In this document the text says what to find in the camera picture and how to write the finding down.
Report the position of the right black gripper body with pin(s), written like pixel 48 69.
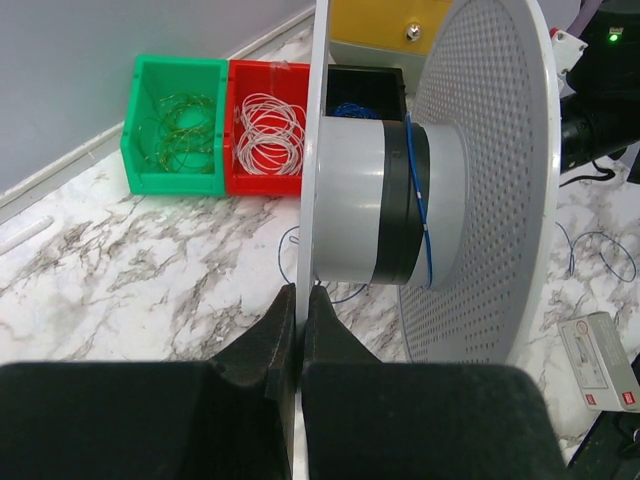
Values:
pixel 601 116

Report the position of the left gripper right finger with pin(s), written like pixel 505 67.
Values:
pixel 366 419

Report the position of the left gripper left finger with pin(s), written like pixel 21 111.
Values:
pixel 227 417

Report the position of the grey plastic cable spool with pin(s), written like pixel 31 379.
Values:
pixel 431 235

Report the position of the black plastic bin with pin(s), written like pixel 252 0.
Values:
pixel 366 92

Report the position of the small grey staples box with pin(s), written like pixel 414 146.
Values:
pixel 599 363

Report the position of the black mounting base bar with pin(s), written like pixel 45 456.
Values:
pixel 610 449

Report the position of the white chalk stick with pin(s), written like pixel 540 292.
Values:
pixel 25 234

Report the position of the green plastic bin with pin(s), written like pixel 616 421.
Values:
pixel 173 134

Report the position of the red plastic bin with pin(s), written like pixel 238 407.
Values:
pixel 265 127

